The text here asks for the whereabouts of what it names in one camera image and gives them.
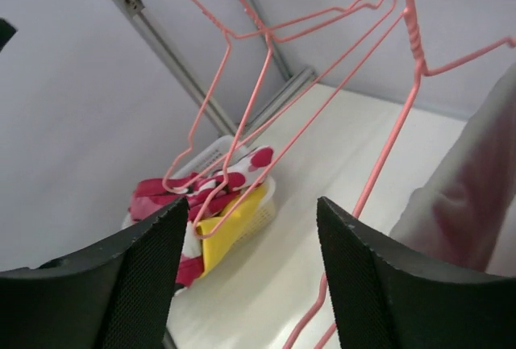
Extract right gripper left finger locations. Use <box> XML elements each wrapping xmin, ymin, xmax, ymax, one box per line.
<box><xmin>1</xmin><ymin>199</ymin><xmax>189</xmax><ymax>348</ymax></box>

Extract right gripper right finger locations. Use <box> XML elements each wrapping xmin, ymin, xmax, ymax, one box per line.
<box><xmin>317</xmin><ymin>197</ymin><xmax>515</xmax><ymax>349</ymax></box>

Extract grey trousers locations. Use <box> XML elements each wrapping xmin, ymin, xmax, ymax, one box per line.
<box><xmin>389</xmin><ymin>66</ymin><xmax>515</xmax><ymax>272</ymax></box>

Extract yellow trousers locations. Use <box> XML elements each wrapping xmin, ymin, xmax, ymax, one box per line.
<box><xmin>200</xmin><ymin>184</ymin><xmax>273</xmax><ymax>277</ymax></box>

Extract pink patterned trousers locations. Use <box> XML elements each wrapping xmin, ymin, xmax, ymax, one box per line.
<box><xmin>128</xmin><ymin>146</ymin><xmax>274</xmax><ymax>293</ymax></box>

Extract pink wire hanger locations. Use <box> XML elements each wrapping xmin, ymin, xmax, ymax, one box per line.
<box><xmin>162</xmin><ymin>0</ymin><xmax>398</xmax><ymax>195</ymax></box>

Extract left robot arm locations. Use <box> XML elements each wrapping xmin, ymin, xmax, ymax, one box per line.
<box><xmin>0</xmin><ymin>18</ymin><xmax>18</xmax><ymax>51</ymax></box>

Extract white plastic basket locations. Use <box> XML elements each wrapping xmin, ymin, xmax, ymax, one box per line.
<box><xmin>120</xmin><ymin>135</ymin><xmax>279</xmax><ymax>297</ymax></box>

